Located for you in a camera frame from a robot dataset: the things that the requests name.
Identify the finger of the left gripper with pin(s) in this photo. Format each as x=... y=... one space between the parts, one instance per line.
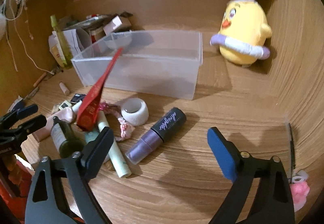
x=30 y=126
x=19 y=114

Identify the dark green glass bottle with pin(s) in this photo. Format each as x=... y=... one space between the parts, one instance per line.
x=64 y=138

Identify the pile of papers and books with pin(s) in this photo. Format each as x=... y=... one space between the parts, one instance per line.
x=79 y=35

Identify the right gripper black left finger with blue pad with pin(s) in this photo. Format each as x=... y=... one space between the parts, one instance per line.
x=47 y=202

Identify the small white cardboard box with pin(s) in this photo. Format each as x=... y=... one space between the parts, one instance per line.
x=117 y=24

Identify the dark blue small packet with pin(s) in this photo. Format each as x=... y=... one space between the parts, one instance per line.
x=77 y=97

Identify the black pen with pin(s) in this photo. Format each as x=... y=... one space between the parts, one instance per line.
x=292 y=149

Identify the small pink lip balm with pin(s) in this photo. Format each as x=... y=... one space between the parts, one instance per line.
x=64 y=88

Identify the yellow green spray bottle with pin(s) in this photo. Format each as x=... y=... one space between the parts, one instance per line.
x=62 y=41

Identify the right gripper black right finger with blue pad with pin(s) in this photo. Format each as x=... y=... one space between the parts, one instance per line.
x=273 y=201

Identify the pink charm keychain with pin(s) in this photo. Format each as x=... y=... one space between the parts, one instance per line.
x=299 y=189

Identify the yellow chick plush toy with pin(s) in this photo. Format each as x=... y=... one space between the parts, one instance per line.
x=243 y=32

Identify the clear plastic storage bin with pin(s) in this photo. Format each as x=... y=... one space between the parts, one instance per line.
x=159 y=62

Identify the light green cream tube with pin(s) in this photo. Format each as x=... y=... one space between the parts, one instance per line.
x=115 y=155

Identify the white tape roll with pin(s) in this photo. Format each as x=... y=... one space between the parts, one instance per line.
x=135 y=111

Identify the purple bottle black cap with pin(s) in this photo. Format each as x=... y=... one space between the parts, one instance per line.
x=160 y=132

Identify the red paper envelope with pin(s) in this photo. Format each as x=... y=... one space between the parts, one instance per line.
x=88 y=111

